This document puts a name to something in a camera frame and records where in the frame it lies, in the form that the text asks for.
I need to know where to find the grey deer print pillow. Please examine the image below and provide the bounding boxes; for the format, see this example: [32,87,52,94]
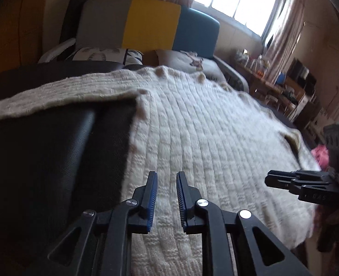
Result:
[155,49,226,82]

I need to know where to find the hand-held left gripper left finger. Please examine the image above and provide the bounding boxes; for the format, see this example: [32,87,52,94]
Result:
[21,171,158,276]

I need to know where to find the wooden panelled wardrobe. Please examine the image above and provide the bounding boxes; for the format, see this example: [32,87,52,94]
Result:
[0,0,47,81]

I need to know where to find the black monitor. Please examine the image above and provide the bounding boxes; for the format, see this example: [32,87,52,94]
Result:
[287,58,316,95]

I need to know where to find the row of glass jars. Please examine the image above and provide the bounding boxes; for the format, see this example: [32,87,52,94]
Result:
[235,49,270,77]

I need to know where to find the white triangle pattern pillow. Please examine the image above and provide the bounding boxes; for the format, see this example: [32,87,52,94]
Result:
[72,47,144,66]

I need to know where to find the pink cloth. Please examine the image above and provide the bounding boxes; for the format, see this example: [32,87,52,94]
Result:
[310,145,331,170]

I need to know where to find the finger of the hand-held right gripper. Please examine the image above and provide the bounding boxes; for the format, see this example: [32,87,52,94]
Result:
[290,178,336,195]
[265,170,330,189]

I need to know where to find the wooden side desk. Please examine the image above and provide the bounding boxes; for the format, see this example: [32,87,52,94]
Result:
[234,62,306,112]

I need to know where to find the grey yellow blue sofa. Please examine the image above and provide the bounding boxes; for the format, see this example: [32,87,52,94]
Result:
[38,0,249,92]

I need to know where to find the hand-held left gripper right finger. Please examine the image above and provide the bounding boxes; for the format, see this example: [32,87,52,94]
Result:
[177,171,312,276]

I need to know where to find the white cabinet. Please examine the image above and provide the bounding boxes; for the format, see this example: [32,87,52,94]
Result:
[289,92,314,123]

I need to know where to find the white knit sweater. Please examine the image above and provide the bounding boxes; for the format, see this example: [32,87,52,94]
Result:
[0,66,321,276]

